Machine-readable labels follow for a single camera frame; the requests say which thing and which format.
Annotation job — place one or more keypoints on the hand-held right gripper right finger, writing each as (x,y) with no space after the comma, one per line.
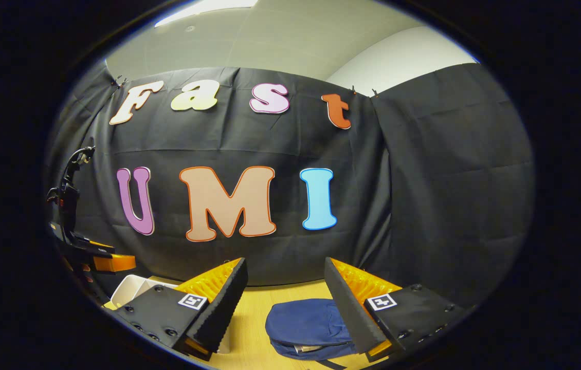
(352,313)

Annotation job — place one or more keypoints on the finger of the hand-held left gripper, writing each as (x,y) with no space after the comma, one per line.
(113,263)

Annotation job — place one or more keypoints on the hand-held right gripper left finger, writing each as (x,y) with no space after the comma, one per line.
(218,313)

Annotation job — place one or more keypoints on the white plastic bookshelf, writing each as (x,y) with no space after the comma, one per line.
(133,288)

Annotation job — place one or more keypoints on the blue schoolbag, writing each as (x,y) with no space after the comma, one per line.
(306,324)

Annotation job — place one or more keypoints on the black backdrop cloth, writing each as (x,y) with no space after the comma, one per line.
(450,180)

